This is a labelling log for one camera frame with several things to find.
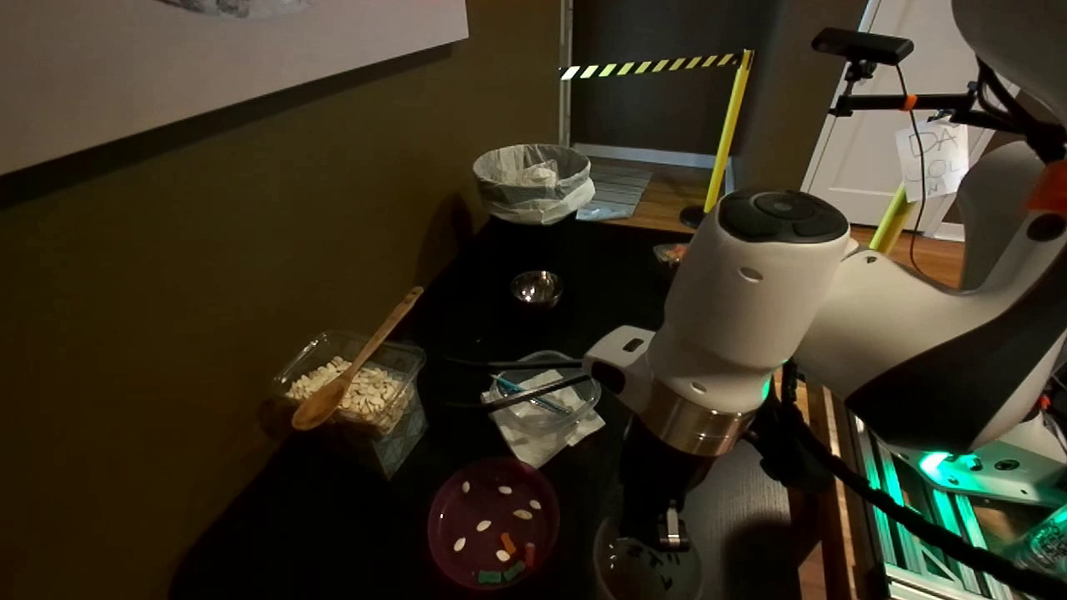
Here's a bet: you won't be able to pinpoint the clear container with popcorn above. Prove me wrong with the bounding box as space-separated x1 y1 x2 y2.
272 330 428 476

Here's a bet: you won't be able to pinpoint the white paper napkin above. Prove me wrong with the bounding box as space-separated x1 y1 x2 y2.
491 405 603 468

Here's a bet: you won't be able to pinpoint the black camera on stand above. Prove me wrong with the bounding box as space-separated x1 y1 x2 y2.
812 28 997 127

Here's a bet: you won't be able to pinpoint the small glass bowl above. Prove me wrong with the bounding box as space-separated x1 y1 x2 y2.
511 269 563 308

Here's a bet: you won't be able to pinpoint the purple plate with candies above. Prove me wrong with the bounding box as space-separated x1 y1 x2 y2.
428 456 561 592

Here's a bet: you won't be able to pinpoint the white whiteboard on wall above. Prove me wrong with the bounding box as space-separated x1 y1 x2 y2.
0 0 469 174

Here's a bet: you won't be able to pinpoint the small colourful candy packet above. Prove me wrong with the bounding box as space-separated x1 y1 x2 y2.
654 244 688 267

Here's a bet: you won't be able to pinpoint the trash bin with white liner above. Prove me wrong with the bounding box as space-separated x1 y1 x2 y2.
475 144 597 227

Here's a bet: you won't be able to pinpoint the white paper sheet hanging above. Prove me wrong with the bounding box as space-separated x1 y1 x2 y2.
896 125 972 201

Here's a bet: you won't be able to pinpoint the clear plastic cup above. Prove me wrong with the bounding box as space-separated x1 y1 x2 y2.
595 516 705 600

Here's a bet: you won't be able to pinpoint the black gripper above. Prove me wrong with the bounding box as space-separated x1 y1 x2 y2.
620 420 712 550

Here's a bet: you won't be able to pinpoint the wooden spoon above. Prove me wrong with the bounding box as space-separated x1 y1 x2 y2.
289 287 424 430

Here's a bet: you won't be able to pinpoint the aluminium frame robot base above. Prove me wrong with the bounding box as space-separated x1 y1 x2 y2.
806 386 1067 600

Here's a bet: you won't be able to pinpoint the yellow stanchion post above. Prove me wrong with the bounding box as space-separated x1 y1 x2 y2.
869 185 912 252
682 50 755 230

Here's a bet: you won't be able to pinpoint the clear glass dish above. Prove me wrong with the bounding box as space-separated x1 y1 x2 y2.
493 349 601 412

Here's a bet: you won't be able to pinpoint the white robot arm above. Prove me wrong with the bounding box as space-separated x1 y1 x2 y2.
588 0 1067 550

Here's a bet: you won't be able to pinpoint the black tongs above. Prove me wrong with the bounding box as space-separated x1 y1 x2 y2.
464 360 591 410

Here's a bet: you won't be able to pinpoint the yellow black barrier tape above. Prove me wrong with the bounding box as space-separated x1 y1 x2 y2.
561 50 751 85

